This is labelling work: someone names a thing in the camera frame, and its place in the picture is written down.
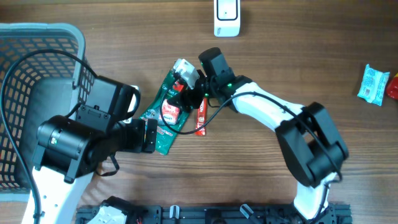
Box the white wipes packet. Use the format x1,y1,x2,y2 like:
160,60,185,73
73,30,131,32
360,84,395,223
357,64,390,106

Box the white barcode scanner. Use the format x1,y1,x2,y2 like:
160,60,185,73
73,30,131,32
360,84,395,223
213,0,241,37

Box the red sauce sachet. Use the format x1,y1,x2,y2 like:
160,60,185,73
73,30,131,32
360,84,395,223
195,98,207,136

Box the grey black shopping basket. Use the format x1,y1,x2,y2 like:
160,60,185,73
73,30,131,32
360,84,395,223
0,22,96,203

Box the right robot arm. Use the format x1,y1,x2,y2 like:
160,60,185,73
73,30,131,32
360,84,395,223
167,47,349,223

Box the green 3M gloves package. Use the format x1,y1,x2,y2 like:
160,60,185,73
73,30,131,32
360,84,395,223
140,71,189,155

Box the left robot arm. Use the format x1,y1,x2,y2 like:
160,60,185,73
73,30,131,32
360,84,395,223
22,76,158,223

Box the red Kleenex tissue pack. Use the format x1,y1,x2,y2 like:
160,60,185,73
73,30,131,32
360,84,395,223
161,100,180,125

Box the red sauce bottle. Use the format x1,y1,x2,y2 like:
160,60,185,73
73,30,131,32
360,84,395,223
386,73,398,100

